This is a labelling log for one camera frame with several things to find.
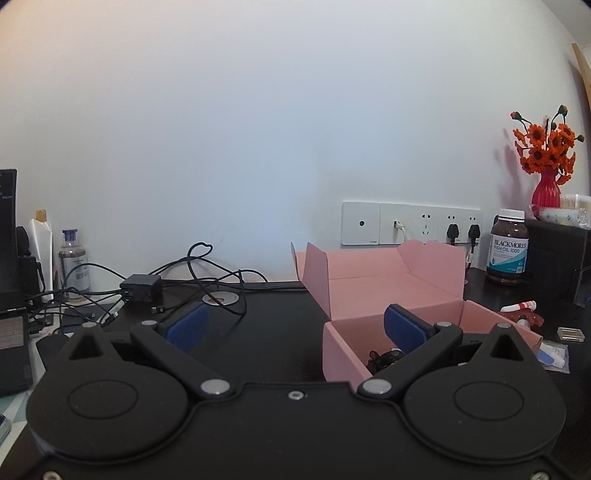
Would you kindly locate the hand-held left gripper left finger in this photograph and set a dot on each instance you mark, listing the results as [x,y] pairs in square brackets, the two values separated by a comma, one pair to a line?
[187,325]

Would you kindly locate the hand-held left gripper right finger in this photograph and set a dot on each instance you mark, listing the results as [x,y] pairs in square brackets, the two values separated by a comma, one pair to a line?
[404,330]

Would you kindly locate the pink cardboard box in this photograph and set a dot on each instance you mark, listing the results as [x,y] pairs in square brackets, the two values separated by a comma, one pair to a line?
[369,295]

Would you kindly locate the white red-striped tube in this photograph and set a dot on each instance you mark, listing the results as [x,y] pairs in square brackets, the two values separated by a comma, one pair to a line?
[519,305]

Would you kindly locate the dark wooden desktop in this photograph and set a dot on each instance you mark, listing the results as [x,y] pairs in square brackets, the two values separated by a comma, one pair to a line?
[277,332]

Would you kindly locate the silver desk grommet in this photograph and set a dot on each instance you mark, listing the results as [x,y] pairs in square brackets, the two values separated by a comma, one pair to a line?
[220,299]

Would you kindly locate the black power adapter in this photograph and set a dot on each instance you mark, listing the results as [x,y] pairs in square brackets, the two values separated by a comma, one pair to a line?
[141,288]

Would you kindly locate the black power plug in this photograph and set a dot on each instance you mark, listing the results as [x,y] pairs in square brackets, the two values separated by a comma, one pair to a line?
[453,232]
[474,233]

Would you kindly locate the brown supplement bottle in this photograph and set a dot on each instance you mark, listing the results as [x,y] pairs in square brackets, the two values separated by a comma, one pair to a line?
[508,258]

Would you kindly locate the clear plastic bottle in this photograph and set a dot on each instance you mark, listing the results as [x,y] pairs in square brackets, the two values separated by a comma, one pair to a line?
[73,267]

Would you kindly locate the clear bag with blue item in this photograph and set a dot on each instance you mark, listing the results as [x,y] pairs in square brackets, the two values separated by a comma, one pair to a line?
[554,357]

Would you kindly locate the white tube with wooden cap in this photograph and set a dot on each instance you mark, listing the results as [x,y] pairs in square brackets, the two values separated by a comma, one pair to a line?
[40,258]

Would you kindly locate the black storage cabinet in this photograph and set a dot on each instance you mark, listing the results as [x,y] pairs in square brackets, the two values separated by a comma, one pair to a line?
[554,258]

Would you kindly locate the small clear box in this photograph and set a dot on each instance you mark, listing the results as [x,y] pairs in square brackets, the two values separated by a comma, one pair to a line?
[571,333]

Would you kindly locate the small black speaker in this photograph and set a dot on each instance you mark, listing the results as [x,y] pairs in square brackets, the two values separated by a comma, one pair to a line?
[27,258]

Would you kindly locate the black laptop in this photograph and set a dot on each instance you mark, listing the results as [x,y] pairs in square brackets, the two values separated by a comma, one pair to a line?
[11,300]

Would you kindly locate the red ribbed vase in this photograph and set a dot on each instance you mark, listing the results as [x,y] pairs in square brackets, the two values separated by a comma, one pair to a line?
[545,191]

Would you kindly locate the cotton swab box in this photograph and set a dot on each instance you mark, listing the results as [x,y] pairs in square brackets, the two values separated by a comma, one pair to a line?
[576,202]

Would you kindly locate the orange artificial flowers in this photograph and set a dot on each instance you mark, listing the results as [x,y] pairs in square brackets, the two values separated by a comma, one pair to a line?
[547,147]

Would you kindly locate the white wall socket panel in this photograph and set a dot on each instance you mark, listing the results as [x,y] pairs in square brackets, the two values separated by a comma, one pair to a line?
[369,224]

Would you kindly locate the wooden door frame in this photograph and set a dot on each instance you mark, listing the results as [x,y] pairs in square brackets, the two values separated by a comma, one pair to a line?
[582,74]

